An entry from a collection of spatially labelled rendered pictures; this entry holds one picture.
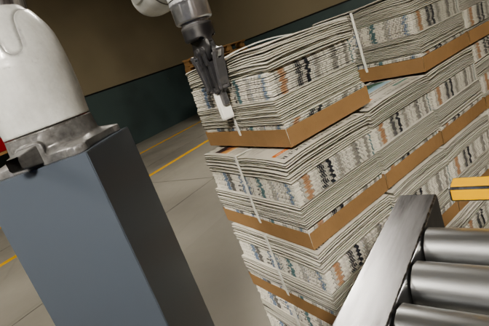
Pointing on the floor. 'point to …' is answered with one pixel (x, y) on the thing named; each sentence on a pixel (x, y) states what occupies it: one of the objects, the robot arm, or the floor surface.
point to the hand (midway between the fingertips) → (223, 105)
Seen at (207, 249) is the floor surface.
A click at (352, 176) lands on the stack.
